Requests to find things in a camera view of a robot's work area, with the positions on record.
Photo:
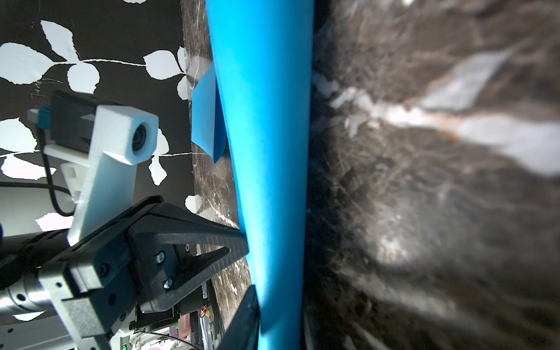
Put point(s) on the cyan paper sheet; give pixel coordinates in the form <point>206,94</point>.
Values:
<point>262,56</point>
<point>208,125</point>

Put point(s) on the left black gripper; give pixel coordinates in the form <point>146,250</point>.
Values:
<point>91,286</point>

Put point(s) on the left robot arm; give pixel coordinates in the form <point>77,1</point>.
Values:
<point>47,332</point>

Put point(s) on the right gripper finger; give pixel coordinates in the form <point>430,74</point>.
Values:
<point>243,332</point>

